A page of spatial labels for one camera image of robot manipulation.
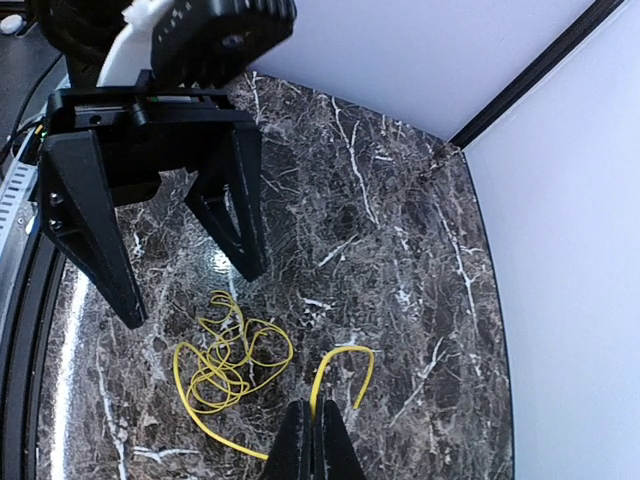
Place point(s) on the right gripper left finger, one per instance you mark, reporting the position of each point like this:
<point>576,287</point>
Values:
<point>290,455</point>

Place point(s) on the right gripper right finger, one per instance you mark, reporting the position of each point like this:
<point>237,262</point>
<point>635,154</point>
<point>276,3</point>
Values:
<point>333,456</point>

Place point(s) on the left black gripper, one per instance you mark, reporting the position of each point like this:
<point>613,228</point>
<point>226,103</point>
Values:
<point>116,141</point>

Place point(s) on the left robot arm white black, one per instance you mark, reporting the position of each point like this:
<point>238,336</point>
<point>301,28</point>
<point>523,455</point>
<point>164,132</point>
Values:
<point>83,31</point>

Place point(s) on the black front rail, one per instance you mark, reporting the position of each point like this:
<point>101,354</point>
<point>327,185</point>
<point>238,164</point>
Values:
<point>24,339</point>

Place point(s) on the white slotted cable duct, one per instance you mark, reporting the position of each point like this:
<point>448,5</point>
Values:
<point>16,187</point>

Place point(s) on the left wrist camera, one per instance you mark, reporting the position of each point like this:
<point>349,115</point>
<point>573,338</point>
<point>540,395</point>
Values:
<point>186,42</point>

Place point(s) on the left black frame post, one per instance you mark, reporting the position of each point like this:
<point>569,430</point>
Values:
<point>569,39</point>

